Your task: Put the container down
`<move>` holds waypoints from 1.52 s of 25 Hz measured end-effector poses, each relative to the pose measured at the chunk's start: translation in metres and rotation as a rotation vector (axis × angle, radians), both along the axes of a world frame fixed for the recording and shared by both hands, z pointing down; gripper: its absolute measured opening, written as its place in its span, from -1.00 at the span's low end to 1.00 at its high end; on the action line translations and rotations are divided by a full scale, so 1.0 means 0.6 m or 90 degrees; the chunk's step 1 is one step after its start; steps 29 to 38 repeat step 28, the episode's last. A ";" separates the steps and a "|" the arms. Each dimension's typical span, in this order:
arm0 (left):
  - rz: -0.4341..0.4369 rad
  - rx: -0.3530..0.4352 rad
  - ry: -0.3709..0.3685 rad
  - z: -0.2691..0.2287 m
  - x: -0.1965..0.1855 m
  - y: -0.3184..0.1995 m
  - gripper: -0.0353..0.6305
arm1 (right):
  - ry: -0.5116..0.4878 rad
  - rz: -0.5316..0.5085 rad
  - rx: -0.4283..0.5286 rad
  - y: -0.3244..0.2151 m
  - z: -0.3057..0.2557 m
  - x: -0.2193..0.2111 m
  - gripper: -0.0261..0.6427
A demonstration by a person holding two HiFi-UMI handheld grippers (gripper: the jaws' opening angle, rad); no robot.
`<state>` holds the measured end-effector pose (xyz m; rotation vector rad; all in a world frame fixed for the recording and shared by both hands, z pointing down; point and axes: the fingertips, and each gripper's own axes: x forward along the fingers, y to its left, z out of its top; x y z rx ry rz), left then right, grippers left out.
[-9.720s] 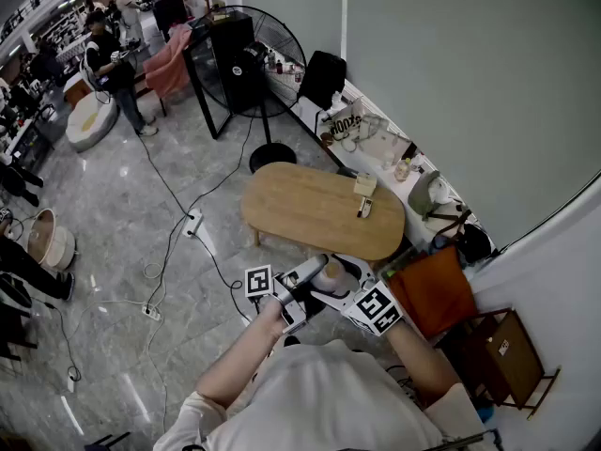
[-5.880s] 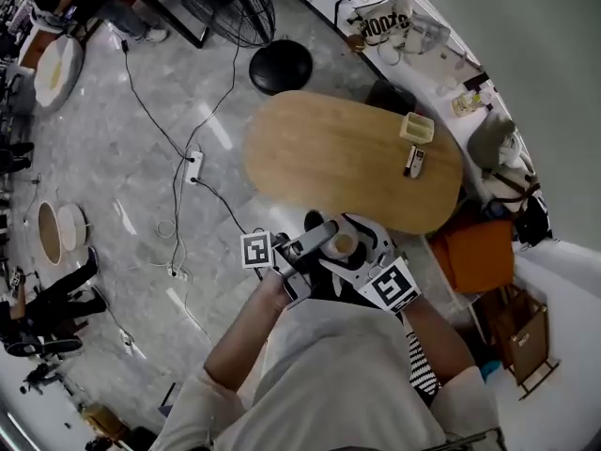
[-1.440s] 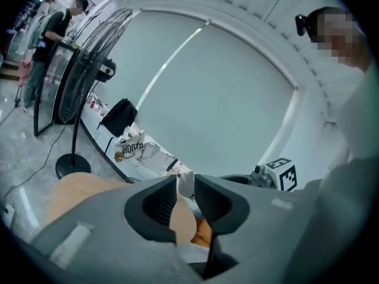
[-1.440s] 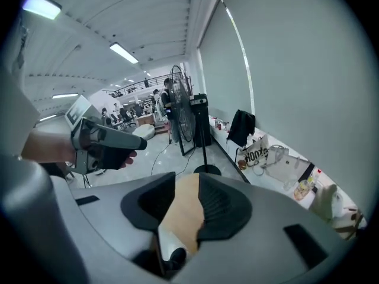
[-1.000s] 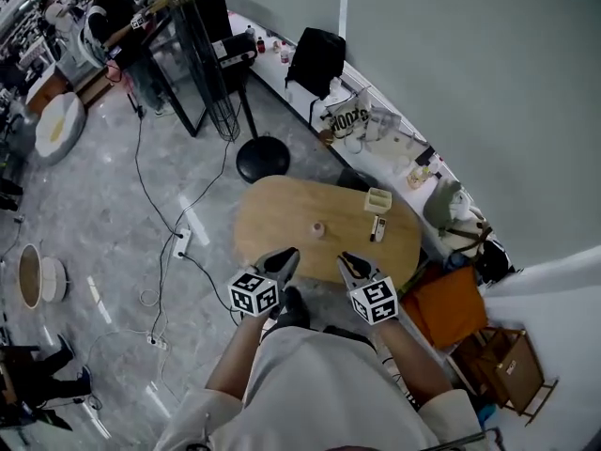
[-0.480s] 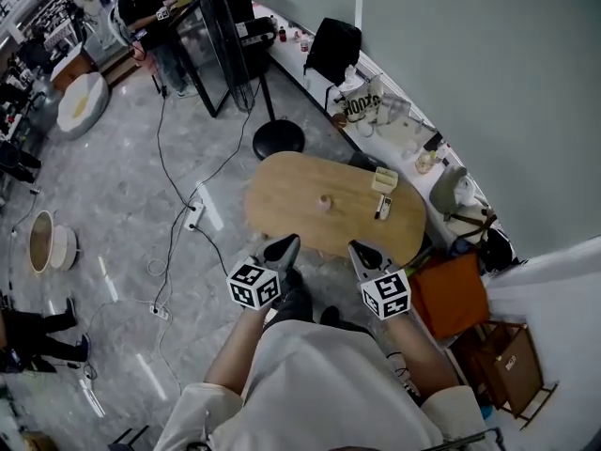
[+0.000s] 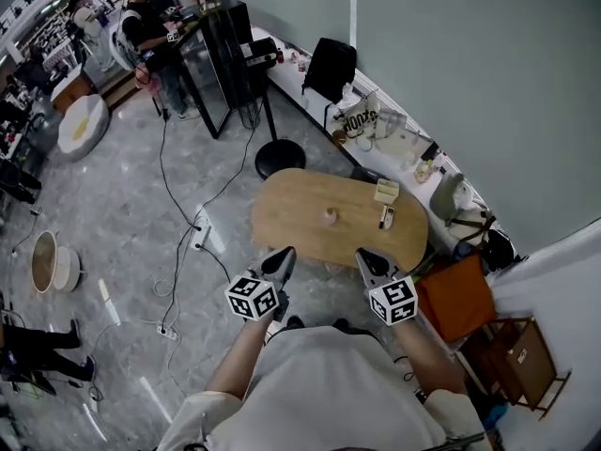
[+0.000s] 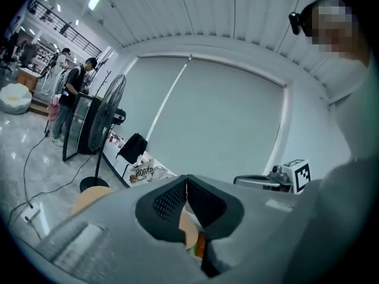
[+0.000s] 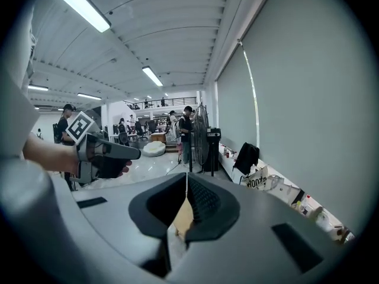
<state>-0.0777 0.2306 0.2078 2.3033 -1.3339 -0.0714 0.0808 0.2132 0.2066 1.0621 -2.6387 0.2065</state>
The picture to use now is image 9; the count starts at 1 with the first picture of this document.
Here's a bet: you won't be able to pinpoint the oval wooden table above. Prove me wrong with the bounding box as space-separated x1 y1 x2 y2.
170 198 195 242

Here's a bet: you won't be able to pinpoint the person's left forearm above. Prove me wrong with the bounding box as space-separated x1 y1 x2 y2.
23 131 80 175

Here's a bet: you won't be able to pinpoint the black standing fan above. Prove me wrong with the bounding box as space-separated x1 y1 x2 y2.
189 103 211 173

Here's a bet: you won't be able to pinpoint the grey roller blind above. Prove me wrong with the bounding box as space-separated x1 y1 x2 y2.
215 43 259 160
240 0 374 234

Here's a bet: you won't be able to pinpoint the white beanbag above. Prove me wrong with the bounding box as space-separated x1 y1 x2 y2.
142 141 167 157

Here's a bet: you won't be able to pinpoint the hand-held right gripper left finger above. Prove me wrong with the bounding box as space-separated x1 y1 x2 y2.
59 172 189 279

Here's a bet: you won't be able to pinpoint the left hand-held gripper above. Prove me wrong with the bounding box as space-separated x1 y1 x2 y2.
65 111 142 186

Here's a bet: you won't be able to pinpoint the white printed tote bag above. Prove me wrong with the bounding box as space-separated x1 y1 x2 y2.
240 165 269 191

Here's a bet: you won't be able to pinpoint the white long bench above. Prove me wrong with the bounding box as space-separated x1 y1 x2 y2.
218 146 356 246

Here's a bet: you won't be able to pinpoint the person's white shirt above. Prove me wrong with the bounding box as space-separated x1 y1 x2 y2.
0 0 41 161

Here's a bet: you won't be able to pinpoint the person's left hand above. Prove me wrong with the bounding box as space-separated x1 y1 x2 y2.
94 157 133 180

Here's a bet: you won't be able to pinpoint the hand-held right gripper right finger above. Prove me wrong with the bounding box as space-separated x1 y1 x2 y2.
171 172 354 284

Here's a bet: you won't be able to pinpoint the black balcony railing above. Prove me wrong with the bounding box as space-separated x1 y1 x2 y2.
123 96 198 110

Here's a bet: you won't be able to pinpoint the black bag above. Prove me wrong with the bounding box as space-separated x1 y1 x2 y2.
233 141 261 176

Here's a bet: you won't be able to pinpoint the tangled white cables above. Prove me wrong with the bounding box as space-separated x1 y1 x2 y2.
265 174 297 195

